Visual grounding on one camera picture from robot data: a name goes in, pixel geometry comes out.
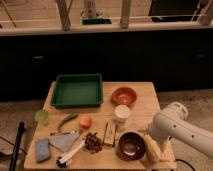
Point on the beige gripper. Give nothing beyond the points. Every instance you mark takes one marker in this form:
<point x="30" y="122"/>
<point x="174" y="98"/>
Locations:
<point x="158" y="143"/>

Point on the dark brown bowl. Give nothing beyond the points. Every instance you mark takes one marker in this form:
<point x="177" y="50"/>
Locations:
<point x="130" y="146"/>

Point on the orange bowl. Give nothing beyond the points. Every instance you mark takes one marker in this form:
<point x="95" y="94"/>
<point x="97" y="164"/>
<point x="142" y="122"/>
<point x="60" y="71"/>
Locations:
<point x="124" y="96"/>

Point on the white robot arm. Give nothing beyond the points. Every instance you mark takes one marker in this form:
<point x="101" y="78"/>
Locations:
<point x="171" y="121"/>

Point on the green plastic tray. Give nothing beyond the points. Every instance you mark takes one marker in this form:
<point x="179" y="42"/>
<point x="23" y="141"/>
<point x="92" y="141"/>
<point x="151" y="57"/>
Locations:
<point x="77" y="91"/>

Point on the wooden block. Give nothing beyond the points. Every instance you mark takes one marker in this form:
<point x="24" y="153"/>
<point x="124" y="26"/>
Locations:
<point x="167" y="154"/>

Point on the yellow banana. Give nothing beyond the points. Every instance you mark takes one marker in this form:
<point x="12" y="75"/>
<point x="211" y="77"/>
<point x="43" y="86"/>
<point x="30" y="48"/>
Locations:
<point x="152" y="149"/>

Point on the white lidded cup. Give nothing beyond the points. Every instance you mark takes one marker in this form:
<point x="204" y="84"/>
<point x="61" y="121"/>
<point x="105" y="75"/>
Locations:
<point x="122" y="112"/>

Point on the small wooden box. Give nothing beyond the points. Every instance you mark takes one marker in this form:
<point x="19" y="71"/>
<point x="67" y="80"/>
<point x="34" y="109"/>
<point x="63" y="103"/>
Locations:
<point x="110" y="133"/>

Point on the brown grape bunch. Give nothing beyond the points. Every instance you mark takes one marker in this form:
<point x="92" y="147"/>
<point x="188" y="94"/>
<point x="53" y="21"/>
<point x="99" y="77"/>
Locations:
<point x="93" y="143"/>

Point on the orange fruit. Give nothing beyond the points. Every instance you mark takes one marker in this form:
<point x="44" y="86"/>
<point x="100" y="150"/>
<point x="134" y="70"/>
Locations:
<point x="85" y="122"/>

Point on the grey folded cloth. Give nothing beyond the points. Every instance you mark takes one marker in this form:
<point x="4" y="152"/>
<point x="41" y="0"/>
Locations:
<point x="64" y="142"/>

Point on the blue sponge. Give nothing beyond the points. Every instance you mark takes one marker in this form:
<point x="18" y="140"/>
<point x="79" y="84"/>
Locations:
<point x="42" y="151"/>

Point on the light green cup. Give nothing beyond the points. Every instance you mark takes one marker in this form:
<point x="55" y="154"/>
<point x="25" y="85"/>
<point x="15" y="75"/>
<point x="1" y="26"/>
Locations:
<point x="42" y="117"/>

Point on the black pole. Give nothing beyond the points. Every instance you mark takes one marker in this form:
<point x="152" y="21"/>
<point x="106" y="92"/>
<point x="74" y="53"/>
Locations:
<point x="21" y="130"/>

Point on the white handled brush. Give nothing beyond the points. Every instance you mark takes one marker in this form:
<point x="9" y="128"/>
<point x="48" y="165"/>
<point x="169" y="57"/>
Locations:
<point x="62" y="160"/>

